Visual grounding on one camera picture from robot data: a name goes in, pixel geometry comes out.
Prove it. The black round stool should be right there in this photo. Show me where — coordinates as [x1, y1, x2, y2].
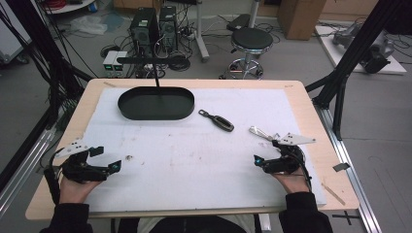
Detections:
[221, 26, 275, 81]

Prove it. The thin wooden stick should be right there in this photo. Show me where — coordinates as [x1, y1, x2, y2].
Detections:
[321, 183, 347, 207]

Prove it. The black flat case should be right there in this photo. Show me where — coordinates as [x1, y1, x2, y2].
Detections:
[225, 13, 253, 32]

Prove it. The person's right hand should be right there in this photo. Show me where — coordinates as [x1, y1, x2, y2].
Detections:
[271, 170, 313, 195]

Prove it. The white table mat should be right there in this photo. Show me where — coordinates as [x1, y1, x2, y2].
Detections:
[82, 86, 328, 214]

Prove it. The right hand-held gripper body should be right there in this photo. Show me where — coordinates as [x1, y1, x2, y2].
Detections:
[262, 132, 317, 177]

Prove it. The grey machine on board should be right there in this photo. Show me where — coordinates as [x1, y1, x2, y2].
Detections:
[332, 22, 395, 75]

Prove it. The small grey metal piece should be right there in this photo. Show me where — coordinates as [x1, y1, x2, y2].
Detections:
[331, 162, 352, 173]

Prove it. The slim black computer tower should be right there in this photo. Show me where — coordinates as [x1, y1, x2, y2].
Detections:
[158, 5, 180, 53]

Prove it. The white floor board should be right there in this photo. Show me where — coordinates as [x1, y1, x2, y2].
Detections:
[314, 24, 408, 77]

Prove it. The clear plastic bag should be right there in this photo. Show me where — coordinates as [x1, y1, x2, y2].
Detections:
[69, 15, 109, 36]

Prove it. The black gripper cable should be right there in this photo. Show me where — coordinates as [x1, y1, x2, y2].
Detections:
[43, 147, 66, 206]
[285, 149, 313, 192]

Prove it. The white power supply unit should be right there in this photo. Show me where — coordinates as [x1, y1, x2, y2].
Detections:
[102, 50, 119, 79]
[113, 50, 129, 79]

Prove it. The person's left hand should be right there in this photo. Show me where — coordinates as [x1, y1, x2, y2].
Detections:
[59, 176, 102, 205]

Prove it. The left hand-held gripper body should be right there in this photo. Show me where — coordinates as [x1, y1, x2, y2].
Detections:
[53, 138, 111, 184]

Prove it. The large black computer tower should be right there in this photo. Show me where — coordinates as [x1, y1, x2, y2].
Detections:
[129, 7, 160, 58]

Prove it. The person's lap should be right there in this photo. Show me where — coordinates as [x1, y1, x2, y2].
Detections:
[117, 215, 258, 233]

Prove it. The coiled black cable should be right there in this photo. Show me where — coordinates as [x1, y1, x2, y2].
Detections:
[166, 52, 192, 73]

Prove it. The black car key fob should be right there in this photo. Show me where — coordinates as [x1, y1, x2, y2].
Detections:
[197, 109, 235, 133]

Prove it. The silver metal key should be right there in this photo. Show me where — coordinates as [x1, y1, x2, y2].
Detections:
[248, 125, 275, 142]

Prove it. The black T-shaped stand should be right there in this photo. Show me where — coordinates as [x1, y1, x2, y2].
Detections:
[116, 56, 178, 97]

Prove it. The brown cardboard box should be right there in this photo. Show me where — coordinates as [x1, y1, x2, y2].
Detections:
[277, 0, 326, 42]

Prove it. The white desk leg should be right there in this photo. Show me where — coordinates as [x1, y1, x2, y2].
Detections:
[193, 0, 212, 63]

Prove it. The black oval tray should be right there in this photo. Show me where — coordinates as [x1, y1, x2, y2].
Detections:
[117, 85, 196, 121]

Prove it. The black metal frame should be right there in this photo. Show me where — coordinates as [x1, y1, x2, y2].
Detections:
[305, 0, 412, 141]
[0, 0, 95, 192]

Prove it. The aluminium rail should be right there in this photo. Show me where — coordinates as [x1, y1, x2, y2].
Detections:
[0, 127, 56, 218]
[315, 104, 384, 233]

